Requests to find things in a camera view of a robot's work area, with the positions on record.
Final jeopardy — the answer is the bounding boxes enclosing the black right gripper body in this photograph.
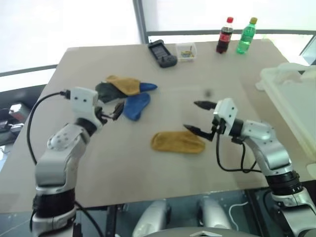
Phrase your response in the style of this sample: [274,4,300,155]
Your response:
[211,117,227,136]

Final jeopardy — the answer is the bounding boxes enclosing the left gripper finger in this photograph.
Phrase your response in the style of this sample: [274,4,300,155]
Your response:
[98,95,124,105]
[101,101,125,121]

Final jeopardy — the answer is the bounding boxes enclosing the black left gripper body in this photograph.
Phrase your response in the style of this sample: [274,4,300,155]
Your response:
[94,106,109,125]

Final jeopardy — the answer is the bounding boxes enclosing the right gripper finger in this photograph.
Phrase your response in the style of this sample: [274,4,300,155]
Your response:
[193,100,217,111]
[183,124,215,142]

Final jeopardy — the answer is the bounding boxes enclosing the dark green sock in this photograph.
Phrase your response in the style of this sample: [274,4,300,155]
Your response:
[94,82,129,104]

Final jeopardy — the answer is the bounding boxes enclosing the blue sock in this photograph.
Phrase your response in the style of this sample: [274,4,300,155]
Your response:
[139,81,158,93]
[122,92,152,122]

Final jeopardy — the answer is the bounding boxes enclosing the mustard yellow sock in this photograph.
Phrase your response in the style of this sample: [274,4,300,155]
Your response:
[151,130,206,155]
[105,75,142,96]

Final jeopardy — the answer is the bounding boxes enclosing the white plastic basket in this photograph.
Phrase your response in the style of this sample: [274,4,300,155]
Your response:
[254,62,316,179]

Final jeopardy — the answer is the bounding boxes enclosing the clear plastic box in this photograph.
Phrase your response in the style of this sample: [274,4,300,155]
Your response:
[175,42,198,63]

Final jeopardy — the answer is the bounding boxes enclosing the colourful small items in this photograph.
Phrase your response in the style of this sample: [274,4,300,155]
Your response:
[180,45,195,59]

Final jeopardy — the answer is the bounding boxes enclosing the black handheld controller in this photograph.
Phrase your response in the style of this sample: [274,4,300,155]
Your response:
[148,39,179,68]

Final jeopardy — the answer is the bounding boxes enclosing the cola bottle red cap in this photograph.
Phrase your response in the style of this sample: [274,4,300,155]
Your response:
[215,16,235,54]

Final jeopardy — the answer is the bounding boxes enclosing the green bottle yellow cap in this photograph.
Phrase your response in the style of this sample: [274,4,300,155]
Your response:
[236,17,258,55]

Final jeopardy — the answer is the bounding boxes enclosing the silver right robot leg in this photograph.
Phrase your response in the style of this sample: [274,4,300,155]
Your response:
[197,197,233,230]

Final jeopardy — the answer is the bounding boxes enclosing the silver robot leg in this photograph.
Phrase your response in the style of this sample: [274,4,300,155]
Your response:
[197,197,233,230]
[131,199,172,237]

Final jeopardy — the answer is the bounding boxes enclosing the grey window pillar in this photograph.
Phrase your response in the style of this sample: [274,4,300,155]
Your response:
[132,0,147,45]

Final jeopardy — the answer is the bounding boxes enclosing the dark equipment beside table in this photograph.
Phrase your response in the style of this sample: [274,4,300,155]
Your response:
[0,84,48,149]

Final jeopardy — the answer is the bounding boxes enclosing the silver left robot leg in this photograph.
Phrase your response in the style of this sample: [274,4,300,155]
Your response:
[131,199,172,237]

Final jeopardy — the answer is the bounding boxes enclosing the dark rounded shape with chevron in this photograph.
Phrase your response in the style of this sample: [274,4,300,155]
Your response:
[147,226,249,237]

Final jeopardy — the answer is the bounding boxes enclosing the black table leg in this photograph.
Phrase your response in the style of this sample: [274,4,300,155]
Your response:
[105,203,129,237]

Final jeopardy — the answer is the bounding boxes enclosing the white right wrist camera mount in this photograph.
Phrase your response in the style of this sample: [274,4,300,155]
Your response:
[213,98,239,135]

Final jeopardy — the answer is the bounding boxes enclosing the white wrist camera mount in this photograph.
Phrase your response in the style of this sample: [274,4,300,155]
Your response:
[70,86,103,129]
[213,98,239,135]

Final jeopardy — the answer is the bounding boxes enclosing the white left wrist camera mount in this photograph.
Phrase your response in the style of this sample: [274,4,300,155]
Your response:
[70,86,103,129]

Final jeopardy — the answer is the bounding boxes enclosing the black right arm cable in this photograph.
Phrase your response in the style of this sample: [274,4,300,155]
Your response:
[215,134,263,174]

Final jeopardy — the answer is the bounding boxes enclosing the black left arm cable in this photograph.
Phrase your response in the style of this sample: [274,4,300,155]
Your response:
[26,90,73,165]

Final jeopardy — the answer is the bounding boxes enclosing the white floor cable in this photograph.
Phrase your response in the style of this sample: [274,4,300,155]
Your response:
[228,200,249,224]

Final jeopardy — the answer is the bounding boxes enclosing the black cable under arm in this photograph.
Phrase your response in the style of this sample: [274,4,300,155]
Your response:
[73,200,106,237]

